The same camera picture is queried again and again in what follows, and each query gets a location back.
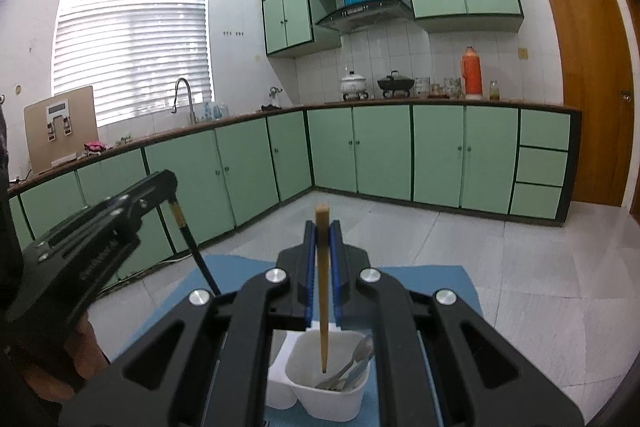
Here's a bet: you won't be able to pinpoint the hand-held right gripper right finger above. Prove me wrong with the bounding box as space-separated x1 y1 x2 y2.
327 219 586 427

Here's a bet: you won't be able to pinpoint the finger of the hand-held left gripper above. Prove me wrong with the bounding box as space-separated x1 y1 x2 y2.
75 170 179 216
87 193 177 233

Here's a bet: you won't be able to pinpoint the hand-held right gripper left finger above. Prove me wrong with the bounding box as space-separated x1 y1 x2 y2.
59 221 318 427

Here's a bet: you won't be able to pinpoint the dark blue chopstick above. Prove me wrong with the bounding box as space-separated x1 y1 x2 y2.
169 199 222 297

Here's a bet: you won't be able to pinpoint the wooden chopstick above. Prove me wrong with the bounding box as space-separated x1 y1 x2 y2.
315 204 331 373

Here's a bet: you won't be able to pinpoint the large silver spoon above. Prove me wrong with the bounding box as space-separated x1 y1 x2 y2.
320 335 376 390

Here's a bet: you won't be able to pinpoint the small silver spoon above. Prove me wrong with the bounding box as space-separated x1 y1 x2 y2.
327 354 373 392

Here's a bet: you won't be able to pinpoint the white two-compartment utensil holder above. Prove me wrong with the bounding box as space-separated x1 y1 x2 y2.
266 329 373 423

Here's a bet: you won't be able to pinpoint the person's left forearm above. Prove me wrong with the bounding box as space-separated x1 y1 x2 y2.
0 337 76 427

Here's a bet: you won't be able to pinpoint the person's left hand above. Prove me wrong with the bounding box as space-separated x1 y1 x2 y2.
60 309 111 393

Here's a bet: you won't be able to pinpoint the silver kitchen faucet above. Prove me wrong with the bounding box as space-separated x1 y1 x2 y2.
171 78 197 126

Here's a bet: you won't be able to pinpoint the blue tablecloth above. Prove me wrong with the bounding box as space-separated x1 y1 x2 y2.
150 254 483 427

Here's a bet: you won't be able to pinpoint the clear bottles by sink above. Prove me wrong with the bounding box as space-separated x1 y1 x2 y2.
200 101 228 122

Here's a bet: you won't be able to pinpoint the cardboard box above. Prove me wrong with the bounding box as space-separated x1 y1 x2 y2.
23 85 98 175

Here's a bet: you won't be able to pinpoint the green lower cabinets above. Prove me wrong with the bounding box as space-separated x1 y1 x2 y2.
7 103 583 288

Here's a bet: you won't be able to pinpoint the white window blinds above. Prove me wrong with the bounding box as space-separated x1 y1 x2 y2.
52 0 215 128

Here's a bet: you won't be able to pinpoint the white cooking pot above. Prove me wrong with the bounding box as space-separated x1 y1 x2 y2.
340 71 368 100

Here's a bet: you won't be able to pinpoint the black wok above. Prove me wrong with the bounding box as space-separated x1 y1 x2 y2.
376 71 416 98

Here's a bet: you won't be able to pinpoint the green cabinet drawer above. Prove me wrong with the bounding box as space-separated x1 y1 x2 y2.
516 147 568 186
519 109 572 151
511 182 563 220

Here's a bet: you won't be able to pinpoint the orange thermos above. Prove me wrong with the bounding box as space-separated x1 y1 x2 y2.
460 46 483 100

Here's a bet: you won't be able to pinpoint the range hood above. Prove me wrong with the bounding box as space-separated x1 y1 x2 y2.
315 0 413 32

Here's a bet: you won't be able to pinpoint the brown wooden door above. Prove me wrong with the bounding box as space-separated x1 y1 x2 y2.
617 0 640 228
536 0 637 208

